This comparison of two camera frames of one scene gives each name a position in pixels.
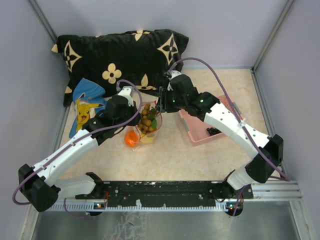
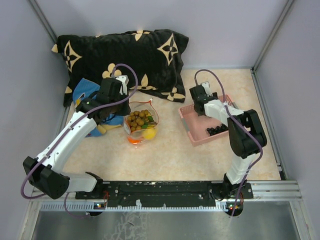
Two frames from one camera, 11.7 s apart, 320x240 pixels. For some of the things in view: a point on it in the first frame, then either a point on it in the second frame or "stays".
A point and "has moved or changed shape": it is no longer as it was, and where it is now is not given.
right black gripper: (163, 101) → (215, 94)
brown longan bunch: (148, 122) has moved or changed shape
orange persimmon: (131, 138) has moved or changed shape
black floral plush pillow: (144, 57) stays
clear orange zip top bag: (150, 121) has moved or changed shape
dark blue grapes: (212, 131) stays
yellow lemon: (146, 139) → (149, 133)
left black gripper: (134, 109) → (126, 110)
